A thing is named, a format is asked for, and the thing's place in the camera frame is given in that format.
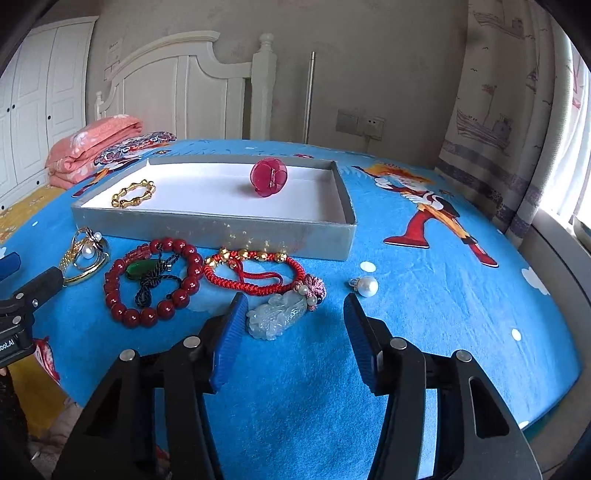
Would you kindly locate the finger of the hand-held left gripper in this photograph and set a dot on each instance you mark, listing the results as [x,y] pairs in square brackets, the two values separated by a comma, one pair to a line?
[44,285]
[9,265]

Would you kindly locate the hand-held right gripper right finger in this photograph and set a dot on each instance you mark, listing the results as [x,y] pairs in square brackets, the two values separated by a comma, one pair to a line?
[360,341]

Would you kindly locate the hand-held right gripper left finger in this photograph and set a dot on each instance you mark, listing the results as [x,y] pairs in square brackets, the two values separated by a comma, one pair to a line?
[228,341]

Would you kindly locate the pale jade pendant pink knot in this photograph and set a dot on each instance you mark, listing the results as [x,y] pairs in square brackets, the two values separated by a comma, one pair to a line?
[272,318]

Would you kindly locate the gold bangle with pearl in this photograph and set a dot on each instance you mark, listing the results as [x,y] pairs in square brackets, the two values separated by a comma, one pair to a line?
[87,251]

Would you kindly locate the grey shallow box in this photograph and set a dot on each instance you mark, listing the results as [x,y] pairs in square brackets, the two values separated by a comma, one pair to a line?
[207,189]

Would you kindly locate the red flower hair clip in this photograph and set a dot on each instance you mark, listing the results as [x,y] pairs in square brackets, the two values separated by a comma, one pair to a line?
[268,177]

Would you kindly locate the yellow floral bedsheet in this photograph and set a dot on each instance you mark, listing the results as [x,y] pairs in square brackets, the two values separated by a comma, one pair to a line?
[23,212]

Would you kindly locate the blue cartoon printed blanket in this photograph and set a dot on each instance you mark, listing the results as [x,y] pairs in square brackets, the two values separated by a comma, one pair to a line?
[300,406]

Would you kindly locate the pink folded quilt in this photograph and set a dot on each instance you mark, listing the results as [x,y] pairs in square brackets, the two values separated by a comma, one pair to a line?
[87,143]

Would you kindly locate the white wardrobe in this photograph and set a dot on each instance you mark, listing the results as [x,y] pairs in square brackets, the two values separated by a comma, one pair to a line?
[37,101]

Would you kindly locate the patterned round pillow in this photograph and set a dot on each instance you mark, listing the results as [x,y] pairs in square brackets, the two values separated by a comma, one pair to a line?
[134,145]

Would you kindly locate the white wooden headboard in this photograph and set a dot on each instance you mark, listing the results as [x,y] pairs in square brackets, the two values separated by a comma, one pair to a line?
[184,87]

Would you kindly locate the metal pole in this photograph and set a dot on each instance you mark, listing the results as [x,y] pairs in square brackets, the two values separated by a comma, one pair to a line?
[309,97]

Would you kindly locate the ship printed curtain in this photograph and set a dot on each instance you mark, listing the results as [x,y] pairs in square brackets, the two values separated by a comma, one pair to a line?
[503,115]

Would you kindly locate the grey wall socket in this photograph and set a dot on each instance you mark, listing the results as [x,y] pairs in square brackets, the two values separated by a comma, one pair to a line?
[372,127]

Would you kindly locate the grey wall switch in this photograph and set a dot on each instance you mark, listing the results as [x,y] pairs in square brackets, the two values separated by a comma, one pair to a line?
[347,121]

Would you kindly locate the paper note on wall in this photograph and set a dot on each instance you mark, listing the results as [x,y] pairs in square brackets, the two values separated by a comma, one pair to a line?
[114,51]

